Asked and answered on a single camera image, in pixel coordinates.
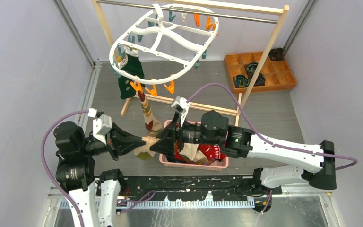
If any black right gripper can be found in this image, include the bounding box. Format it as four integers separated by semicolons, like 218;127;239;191
150;110;220;157

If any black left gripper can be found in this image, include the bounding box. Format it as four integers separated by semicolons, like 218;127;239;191
79;120;145;158

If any beige brown block sock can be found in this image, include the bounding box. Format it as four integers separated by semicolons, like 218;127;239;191
179;143;209;164

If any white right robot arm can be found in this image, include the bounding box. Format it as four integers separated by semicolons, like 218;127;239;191
150;110;337;194

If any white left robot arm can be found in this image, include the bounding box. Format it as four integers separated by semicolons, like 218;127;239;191
53;121;146;227

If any white oval clip hanger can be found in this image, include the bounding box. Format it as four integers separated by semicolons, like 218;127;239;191
109;3;219;85

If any pink perforated plastic basket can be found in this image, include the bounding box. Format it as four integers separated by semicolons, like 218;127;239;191
158;120;230;171

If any green sock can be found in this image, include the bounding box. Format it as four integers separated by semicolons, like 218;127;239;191
116;47;146;100

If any rolled dark sock in tray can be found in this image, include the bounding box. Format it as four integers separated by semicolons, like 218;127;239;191
244;62;258;75

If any orange wooden divided tray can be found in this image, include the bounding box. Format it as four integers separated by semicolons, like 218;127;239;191
224;52;297;94

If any metal hanging rod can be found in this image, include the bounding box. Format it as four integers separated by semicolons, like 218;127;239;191
95;0;279;25

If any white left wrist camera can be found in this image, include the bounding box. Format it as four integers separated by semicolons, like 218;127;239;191
87;108;112;145

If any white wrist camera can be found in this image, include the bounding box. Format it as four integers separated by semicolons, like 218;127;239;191
87;108;112;145
171;96;190;126

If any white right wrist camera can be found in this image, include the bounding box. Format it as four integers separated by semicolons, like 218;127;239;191
171;96;190;126

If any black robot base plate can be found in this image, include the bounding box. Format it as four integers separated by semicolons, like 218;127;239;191
120;175;269;201

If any wooden clothes rack frame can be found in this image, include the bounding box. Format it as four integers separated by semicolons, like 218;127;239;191
93;0;289;115

